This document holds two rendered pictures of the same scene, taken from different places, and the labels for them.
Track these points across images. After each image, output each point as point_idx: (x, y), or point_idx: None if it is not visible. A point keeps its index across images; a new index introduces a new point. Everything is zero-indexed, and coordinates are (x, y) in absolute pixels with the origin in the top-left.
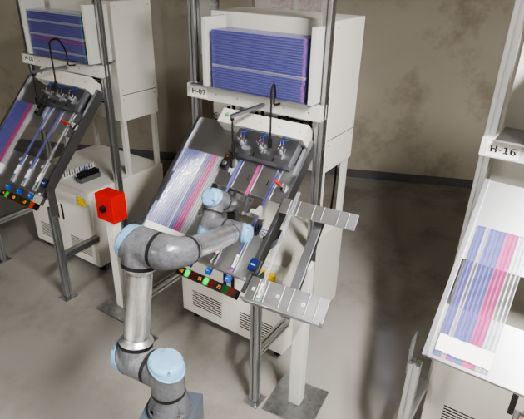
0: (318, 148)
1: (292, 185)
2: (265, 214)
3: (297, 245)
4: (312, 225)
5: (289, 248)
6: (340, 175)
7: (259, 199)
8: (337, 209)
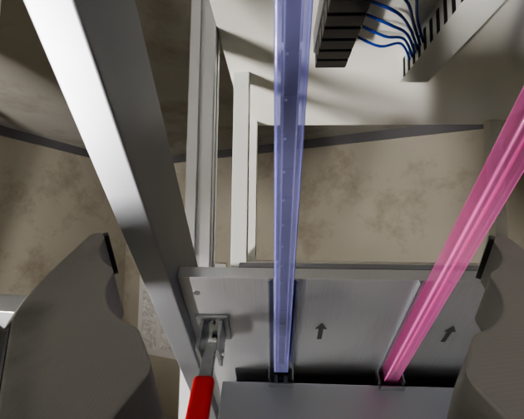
0: (185, 410)
1: (175, 349)
2: (417, 88)
3: (255, 31)
4: (196, 123)
5: (264, 8)
6: (252, 219)
7: (449, 112)
8: (253, 141)
